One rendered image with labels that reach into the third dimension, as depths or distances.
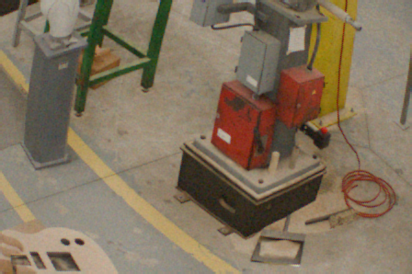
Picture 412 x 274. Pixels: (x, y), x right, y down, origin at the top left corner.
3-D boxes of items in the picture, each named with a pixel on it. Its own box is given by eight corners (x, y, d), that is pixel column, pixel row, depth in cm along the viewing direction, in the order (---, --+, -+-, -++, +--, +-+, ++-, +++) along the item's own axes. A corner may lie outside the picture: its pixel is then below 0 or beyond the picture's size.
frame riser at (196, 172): (322, 203, 520) (334, 164, 507) (237, 245, 482) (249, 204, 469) (259, 154, 550) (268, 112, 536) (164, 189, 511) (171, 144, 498)
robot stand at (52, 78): (35, 170, 498) (47, 56, 461) (19, 142, 516) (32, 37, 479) (71, 162, 513) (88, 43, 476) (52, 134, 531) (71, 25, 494)
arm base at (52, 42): (53, 53, 464) (55, 44, 461) (41, 38, 479) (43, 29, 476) (81, 45, 474) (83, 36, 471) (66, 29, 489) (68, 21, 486)
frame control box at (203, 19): (257, 44, 463) (265, 1, 450) (222, 51, 450) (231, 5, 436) (220, 21, 477) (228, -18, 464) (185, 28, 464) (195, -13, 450)
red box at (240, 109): (266, 165, 486) (281, 94, 466) (246, 173, 478) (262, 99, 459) (228, 136, 500) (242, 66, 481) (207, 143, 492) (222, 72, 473)
